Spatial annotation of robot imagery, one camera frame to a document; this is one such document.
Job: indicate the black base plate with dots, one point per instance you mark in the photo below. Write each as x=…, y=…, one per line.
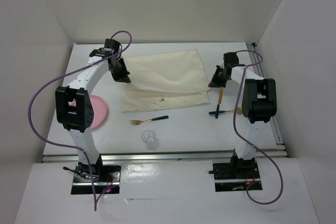
x=107, y=182
x=225, y=179

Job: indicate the cream cloth placemat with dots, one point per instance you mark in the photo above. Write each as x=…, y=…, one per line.
x=165, y=81

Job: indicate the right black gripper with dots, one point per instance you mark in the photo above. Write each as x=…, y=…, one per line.
x=215, y=83

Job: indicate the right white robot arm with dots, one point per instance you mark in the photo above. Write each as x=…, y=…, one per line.
x=258, y=103

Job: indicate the gold spoon green handle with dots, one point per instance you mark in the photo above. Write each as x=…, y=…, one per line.
x=239, y=111

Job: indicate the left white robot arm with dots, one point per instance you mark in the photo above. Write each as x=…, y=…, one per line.
x=73, y=105

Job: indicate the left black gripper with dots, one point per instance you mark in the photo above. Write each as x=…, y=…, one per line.
x=122, y=76

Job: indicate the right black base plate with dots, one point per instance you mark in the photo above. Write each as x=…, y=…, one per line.
x=225, y=179

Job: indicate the pink plate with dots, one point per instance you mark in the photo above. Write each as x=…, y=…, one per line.
x=100, y=110

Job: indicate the clear plastic cup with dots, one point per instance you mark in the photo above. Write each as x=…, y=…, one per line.
x=149, y=139

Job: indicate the gold knife green handle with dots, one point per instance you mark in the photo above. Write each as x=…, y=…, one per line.
x=219, y=102

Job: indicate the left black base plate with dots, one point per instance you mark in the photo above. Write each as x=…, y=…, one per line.
x=107, y=182

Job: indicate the gold fork green handle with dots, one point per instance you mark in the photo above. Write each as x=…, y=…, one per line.
x=139, y=122

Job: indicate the aluminium front rail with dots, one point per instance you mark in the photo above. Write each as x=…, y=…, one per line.
x=158, y=156

